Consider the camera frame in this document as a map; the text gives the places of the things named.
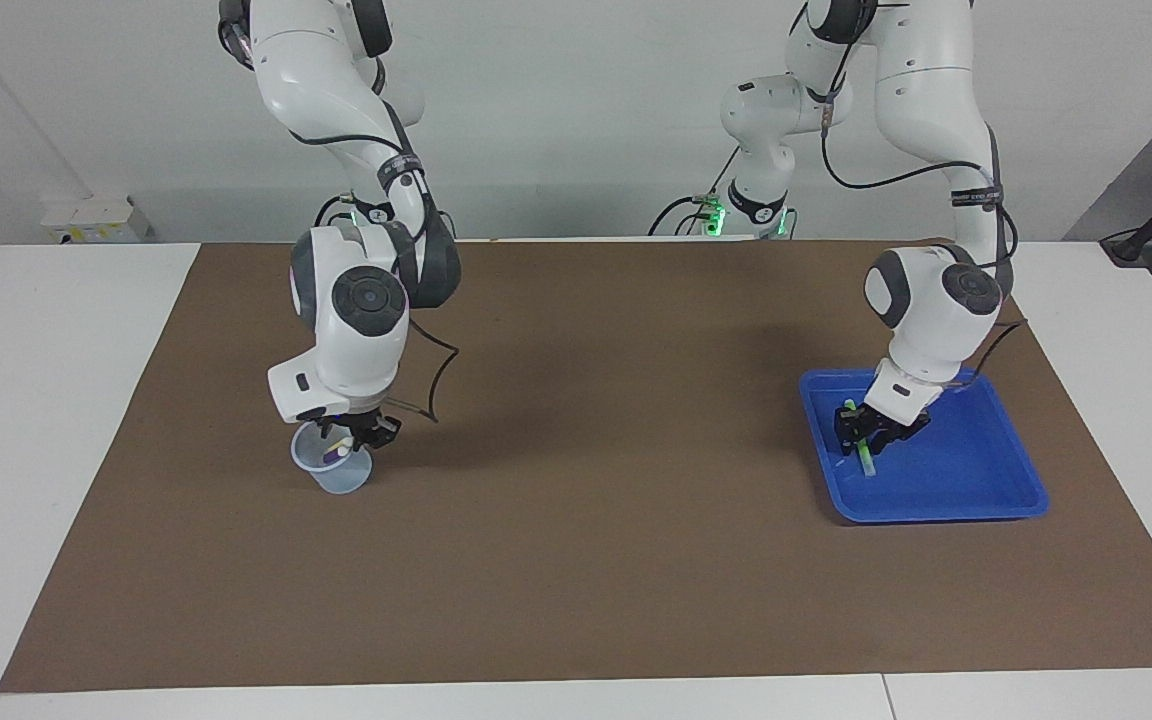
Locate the brown table mat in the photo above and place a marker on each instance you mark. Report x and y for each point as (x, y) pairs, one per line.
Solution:
(576, 560)

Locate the blue plastic tray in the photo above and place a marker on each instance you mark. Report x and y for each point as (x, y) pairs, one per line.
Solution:
(966, 470)

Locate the clear plastic cup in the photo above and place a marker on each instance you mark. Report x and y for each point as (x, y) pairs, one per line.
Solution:
(336, 478)

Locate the white wall box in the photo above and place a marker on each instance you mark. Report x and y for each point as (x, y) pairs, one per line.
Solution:
(96, 220)

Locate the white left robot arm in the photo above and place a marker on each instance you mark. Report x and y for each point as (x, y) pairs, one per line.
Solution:
(936, 100)

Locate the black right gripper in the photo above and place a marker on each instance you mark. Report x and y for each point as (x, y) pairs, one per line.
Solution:
(376, 428)

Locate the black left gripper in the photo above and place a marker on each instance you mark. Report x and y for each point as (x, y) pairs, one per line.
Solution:
(894, 428)

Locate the green pen white cap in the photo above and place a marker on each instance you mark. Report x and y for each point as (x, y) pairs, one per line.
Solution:
(868, 465)

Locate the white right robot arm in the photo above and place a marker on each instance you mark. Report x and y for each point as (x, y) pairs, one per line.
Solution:
(356, 330)

